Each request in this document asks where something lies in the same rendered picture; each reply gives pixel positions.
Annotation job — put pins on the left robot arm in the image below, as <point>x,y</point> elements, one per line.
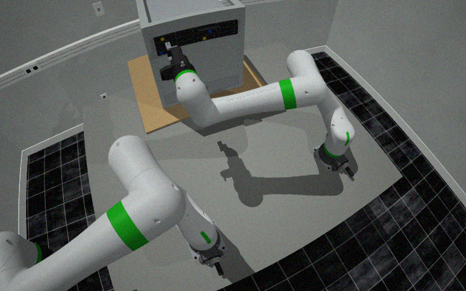
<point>154,204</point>

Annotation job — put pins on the grey metal rack frame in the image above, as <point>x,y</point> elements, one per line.
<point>218,62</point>

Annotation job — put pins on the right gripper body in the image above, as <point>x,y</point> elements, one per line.
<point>179,63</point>

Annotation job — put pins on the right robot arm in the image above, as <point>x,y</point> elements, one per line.
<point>307,88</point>

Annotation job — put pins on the flat tan wooden board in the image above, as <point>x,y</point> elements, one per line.
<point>153,114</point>

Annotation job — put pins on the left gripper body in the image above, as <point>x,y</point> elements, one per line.
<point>47,252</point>

